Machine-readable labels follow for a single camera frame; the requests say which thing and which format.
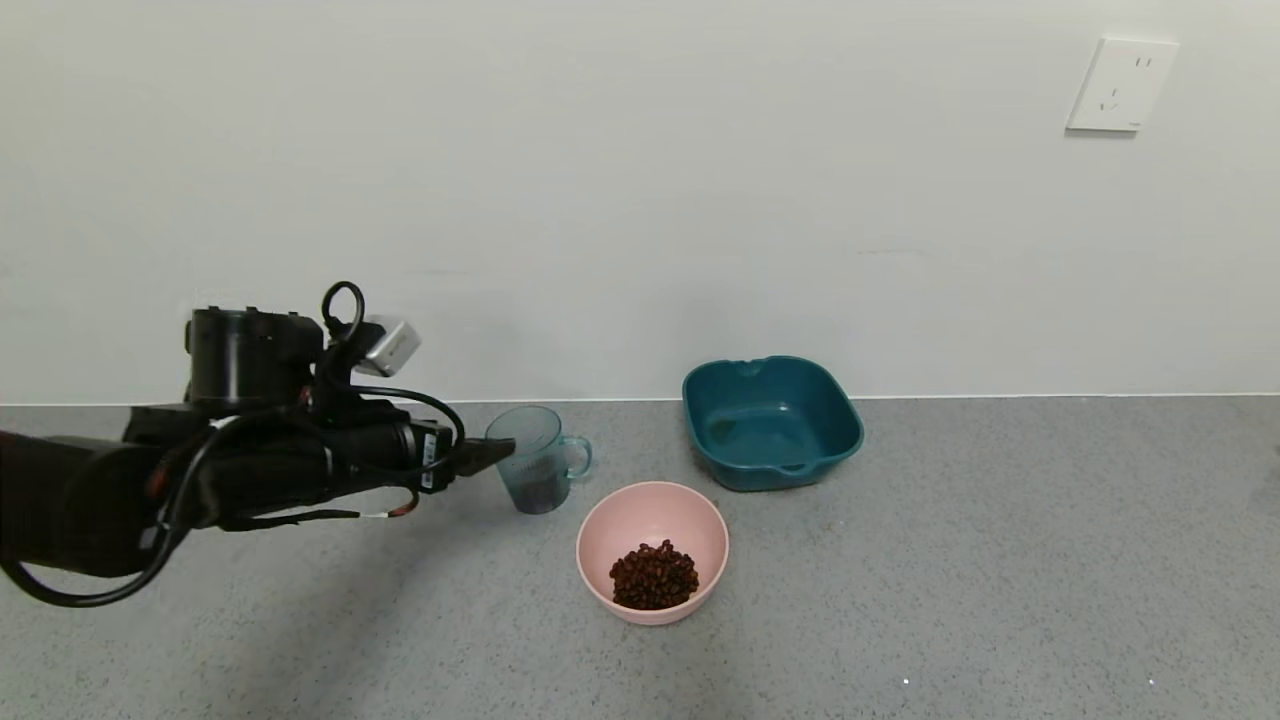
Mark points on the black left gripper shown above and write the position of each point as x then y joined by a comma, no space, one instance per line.
436,457

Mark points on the translucent teal ribbed plastic cup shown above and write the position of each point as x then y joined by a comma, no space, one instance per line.
540,435

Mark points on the black and grey left robot arm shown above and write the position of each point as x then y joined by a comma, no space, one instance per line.
80,500

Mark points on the pink plastic bowl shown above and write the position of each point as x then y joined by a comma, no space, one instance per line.
650,510

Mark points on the teal plastic basin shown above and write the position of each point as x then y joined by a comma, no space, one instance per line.
770,420

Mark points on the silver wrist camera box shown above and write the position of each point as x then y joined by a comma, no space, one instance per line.
390,345

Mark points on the white wall socket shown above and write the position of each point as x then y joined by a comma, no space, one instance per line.
1120,85

